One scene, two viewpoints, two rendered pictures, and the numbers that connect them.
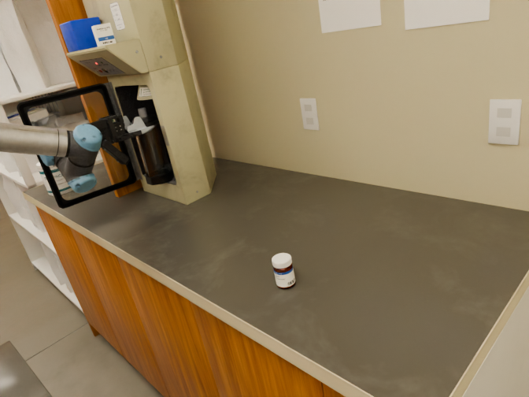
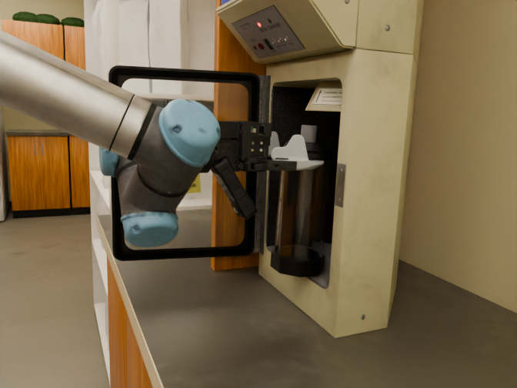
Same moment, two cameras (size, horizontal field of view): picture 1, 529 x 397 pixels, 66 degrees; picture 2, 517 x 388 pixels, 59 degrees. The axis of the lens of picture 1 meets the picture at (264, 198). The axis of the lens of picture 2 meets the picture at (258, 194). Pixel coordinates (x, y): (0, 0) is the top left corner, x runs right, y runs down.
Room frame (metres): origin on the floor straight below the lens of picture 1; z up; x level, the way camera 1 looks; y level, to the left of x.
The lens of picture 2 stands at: (0.65, 0.22, 1.32)
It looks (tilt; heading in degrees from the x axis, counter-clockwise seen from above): 11 degrees down; 16
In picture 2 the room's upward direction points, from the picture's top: 2 degrees clockwise
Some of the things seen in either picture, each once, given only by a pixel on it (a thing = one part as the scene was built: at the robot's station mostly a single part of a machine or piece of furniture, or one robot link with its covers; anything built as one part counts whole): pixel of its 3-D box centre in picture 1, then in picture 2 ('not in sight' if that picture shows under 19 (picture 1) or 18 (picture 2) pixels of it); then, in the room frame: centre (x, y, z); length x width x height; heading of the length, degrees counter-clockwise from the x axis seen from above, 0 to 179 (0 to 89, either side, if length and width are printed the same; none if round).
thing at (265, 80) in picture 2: (124, 133); (261, 167); (1.60, 0.48, 1.19); 0.03 x 0.02 x 0.39; 40
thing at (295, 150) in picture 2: (139, 124); (298, 152); (1.41, 0.37, 1.25); 0.09 x 0.03 x 0.06; 106
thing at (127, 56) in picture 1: (105, 62); (275, 25); (1.45, 0.43, 1.46); 0.32 x 0.11 x 0.10; 40
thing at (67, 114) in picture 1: (82, 146); (186, 167); (1.52, 0.62, 1.19); 0.30 x 0.01 x 0.40; 120
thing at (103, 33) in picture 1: (103, 35); not in sight; (1.42, 0.39, 1.54); 0.05 x 0.05 x 0.06; 26
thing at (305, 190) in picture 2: (152, 150); (301, 206); (1.47, 0.36, 1.14); 0.11 x 0.11 x 0.21
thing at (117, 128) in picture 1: (106, 131); (233, 147); (1.38, 0.47, 1.25); 0.12 x 0.08 x 0.09; 130
